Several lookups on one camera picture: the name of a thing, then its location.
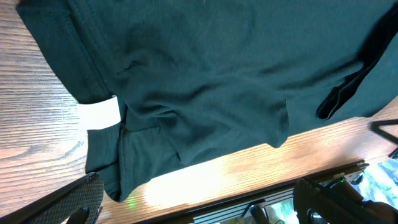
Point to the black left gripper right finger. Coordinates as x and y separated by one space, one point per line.
338 203

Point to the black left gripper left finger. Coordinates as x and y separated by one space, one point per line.
77 202

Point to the black t-shirt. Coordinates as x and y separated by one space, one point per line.
195 80

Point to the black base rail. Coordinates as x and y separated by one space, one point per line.
238 206

